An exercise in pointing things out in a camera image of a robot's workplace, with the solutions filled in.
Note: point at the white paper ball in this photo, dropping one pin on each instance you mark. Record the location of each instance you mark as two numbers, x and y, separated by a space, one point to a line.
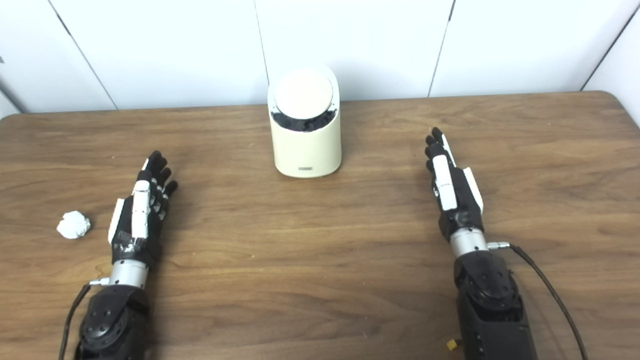
74 225

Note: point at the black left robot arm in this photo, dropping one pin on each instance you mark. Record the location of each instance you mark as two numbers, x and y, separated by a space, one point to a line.
115 320

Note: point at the round cream bin lid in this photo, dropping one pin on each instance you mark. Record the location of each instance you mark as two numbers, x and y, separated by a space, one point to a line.
302 94

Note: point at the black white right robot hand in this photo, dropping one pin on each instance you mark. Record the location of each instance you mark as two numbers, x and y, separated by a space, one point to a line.
452 195

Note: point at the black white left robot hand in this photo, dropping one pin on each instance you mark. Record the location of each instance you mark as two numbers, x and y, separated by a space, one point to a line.
142 210

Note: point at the cream-colored cylindrical bin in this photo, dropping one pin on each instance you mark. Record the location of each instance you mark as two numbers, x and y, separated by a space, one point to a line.
307 150

